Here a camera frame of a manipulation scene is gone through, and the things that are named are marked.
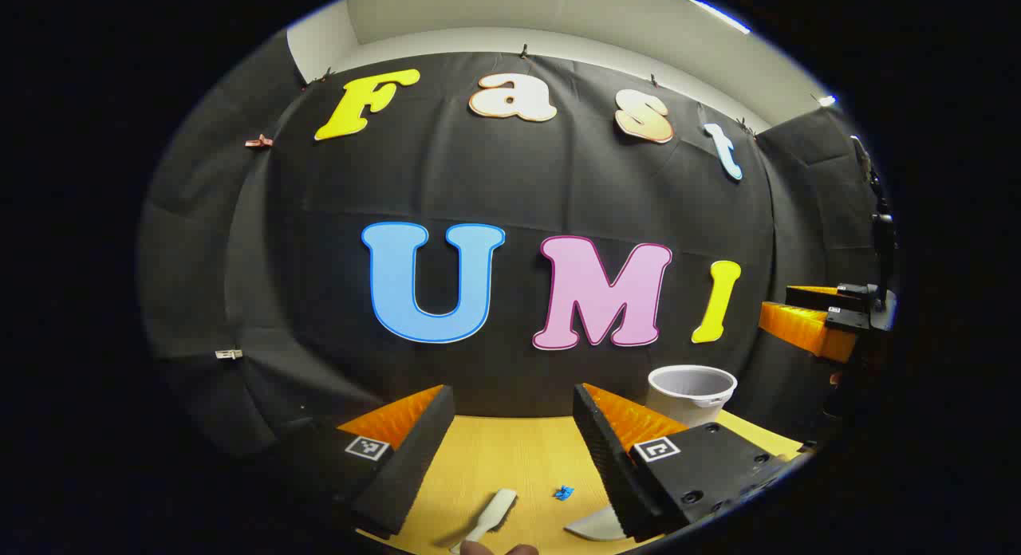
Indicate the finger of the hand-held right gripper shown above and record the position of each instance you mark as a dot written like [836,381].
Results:
[802,328]
[821,297]

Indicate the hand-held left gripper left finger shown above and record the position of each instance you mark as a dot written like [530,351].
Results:
[415,451]

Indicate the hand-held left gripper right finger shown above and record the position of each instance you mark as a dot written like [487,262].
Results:
[606,459]

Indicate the blue paper scrap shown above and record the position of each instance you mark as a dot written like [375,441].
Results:
[564,493]

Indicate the white dustpan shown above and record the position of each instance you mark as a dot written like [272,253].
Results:
[594,526]

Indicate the small white broom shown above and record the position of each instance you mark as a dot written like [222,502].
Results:
[494,511]

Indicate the white ribbed garbage bin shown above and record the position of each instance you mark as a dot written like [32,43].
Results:
[690,403]

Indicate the wooden desktop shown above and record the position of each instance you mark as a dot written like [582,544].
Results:
[510,459]

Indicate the white cloth clip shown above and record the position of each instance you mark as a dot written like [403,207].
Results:
[229,353]

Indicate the red cloth clip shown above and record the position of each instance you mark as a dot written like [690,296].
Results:
[258,142]

